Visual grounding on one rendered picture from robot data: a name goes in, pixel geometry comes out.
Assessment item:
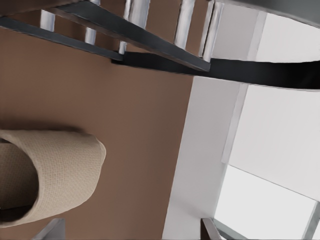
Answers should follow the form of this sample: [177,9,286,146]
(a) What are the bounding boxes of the black shoe rack, silver posts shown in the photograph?
[0,0,226,73]

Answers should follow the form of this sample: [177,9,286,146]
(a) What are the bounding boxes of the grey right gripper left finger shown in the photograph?
[34,217,66,240]

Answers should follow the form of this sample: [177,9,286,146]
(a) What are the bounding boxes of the beige woven slipper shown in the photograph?
[0,128,107,229]

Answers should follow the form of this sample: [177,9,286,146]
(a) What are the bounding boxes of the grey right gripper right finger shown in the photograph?
[200,217,251,240]

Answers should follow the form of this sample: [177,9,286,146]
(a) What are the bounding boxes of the silver frame post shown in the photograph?
[162,2,267,240]

